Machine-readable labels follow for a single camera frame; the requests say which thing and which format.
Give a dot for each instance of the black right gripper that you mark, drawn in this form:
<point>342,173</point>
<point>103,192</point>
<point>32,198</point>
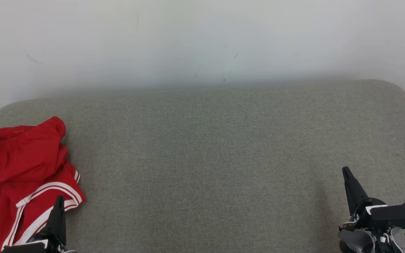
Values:
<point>360,225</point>

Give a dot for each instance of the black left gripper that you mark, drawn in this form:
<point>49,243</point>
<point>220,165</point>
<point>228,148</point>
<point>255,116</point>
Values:
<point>30,247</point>

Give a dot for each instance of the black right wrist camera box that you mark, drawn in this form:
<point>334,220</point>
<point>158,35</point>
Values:
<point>399,216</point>

